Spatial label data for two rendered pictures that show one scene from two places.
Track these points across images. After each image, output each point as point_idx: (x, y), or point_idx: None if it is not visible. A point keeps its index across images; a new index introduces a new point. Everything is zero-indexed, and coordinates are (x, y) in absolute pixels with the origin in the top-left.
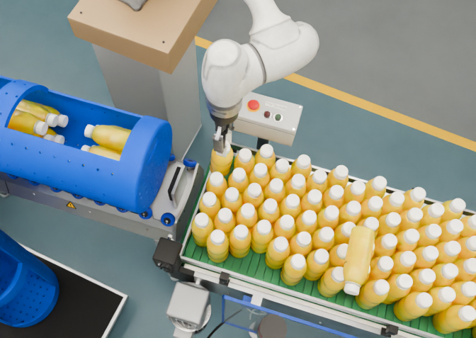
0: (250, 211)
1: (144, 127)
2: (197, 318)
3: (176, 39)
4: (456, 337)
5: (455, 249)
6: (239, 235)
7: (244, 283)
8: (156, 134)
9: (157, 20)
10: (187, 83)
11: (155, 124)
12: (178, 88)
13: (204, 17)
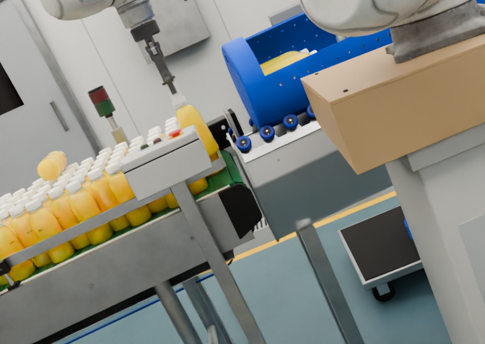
0: (150, 133)
1: (235, 43)
2: None
3: (304, 81)
4: None
5: None
6: (154, 128)
7: None
8: (224, 50)
9: (348, 66)
10: (461, 326)
11: (232, 51)
12: (439, 285)
13: (337, 143)
